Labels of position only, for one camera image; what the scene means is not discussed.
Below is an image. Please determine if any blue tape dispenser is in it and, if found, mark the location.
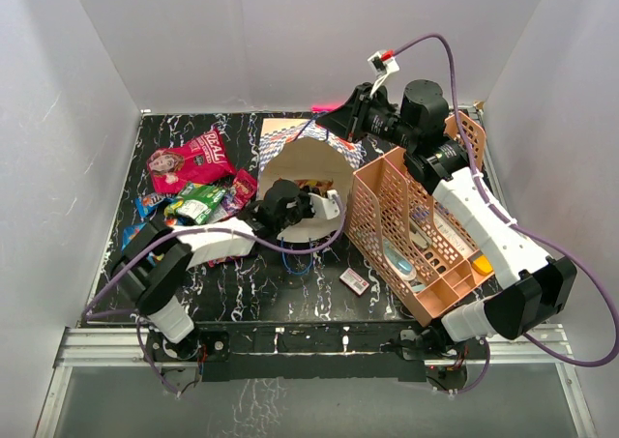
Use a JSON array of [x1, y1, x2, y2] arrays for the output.
[[383, 239, 417, 282]]

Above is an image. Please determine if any pink mesh file organizer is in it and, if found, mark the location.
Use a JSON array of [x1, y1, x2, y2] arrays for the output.
[[343, 110, 494, 328]]

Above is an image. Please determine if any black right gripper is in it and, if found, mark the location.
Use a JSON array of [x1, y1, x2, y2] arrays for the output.
[[317, 83, 419, 151]]

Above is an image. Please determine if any purple snack packet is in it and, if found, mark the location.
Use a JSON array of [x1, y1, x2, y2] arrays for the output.
[[207, 188, 244, 223]]

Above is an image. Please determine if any blue candy bar wrapper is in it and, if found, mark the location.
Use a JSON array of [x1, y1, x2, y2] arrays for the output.
[[134, 192, 175, 219]]

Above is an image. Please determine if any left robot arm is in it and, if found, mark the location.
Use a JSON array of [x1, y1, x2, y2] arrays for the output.
[[112, 180, 321, 360]]

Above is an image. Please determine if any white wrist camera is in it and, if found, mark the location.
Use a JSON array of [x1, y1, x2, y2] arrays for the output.
[[309, 190, 341, 220], [368, 50, 399, 96]]

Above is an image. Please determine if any purple cable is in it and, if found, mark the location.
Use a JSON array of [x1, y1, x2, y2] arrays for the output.
[[394, 33, 619, 395], [79, 195, 348, 395]]

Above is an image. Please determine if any small red white box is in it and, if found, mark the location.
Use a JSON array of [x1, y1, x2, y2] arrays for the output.
[[339, 268, 369, 296]]

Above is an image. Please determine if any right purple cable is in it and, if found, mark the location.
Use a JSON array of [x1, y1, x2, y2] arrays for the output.
[[394, 33, 619, 395]]

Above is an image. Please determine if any checkered paper bag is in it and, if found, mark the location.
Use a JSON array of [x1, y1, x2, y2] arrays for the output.
[[257, 117, 364, 248]]

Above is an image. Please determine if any red snack packet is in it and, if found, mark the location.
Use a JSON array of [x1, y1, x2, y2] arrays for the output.
[[227, 169, 257, 209]]

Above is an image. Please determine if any green snack packet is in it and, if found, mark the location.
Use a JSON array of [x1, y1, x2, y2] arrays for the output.
[[163, 182, 227, 225]]

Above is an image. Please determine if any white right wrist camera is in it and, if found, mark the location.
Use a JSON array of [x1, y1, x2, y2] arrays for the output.
[[368, 50, 399, 96]]

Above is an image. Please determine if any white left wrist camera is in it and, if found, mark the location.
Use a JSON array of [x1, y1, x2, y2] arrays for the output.
[[309, 190, 341, 220]]

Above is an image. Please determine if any yellow object in organizer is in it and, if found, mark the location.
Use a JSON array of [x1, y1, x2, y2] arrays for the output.
[[471, 255, 493, 276]]

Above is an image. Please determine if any pink snack bag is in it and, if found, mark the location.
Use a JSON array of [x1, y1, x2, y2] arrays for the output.
[[146, 129, 236, 194]]

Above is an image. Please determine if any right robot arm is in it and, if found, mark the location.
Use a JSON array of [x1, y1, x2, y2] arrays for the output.
[[316, 79, 577, 358]]

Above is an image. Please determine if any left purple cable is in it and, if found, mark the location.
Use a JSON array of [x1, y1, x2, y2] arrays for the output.
[[79, 195, 348, 395]]

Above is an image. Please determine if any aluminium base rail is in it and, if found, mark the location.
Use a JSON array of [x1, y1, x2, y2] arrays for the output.
[[36, 324, 599, 438]]

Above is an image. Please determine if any blue chips bag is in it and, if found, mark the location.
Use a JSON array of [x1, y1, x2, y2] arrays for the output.
[[121, 222, 146, 251]]

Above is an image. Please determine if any orange snack packet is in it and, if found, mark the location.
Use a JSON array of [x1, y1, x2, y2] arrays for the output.
[[294, 179, 333, 196]]

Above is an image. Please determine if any purple berries candy packet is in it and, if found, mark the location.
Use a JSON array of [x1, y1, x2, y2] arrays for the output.
[[207, 256, 242, 267]]

